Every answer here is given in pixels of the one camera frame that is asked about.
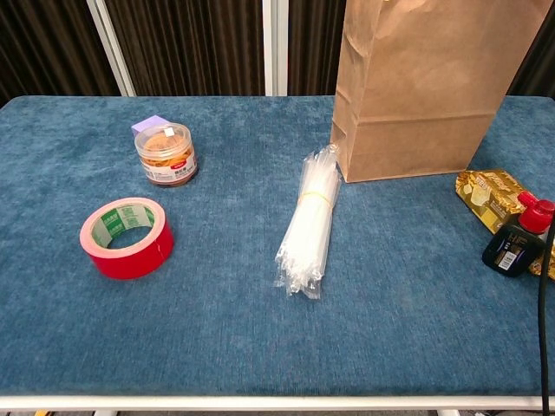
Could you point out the blue table cloth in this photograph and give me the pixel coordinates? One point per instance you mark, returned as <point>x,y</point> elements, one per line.
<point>217,325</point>

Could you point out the clear jar of rubber bands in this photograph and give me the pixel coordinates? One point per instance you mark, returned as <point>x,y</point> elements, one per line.
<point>167,162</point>

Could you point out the black ink bottle red cap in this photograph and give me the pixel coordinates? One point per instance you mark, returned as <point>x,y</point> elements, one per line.
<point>513,251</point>

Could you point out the red adhesive tape roll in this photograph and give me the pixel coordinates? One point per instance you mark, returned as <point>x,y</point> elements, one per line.
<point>130,260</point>

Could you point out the gold foil snack package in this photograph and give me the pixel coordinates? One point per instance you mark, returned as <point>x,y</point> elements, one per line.
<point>490,195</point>

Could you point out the purple cube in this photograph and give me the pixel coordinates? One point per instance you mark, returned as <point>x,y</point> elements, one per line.
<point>146,125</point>

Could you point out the white table frame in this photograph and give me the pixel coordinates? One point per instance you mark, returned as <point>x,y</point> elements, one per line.
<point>260,403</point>

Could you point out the brown paper bag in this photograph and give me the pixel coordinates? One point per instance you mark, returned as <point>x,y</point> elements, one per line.
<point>425,86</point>

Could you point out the white plastic zip ties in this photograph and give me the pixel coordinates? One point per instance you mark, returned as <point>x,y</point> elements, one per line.
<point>310,229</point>

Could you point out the black pleated partition panel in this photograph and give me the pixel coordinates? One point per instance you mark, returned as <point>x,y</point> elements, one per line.
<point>316,43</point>
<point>537,65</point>
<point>186,43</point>
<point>43,43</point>

